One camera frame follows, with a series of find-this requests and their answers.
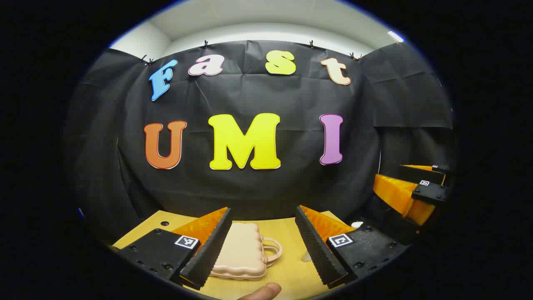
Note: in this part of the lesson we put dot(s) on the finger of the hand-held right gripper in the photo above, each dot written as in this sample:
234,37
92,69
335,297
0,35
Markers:
420,173
429,192

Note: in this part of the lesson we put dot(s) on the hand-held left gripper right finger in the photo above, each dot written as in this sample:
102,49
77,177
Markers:
320,254

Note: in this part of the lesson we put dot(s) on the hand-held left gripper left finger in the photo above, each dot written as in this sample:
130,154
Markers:
210,254

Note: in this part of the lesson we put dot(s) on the pink suitcase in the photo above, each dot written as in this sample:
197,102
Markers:
243,250

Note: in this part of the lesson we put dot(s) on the black backdrop cloth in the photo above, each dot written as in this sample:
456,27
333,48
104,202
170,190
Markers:
291,187

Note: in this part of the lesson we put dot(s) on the ceiling light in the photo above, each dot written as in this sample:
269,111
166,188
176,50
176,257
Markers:
395,36

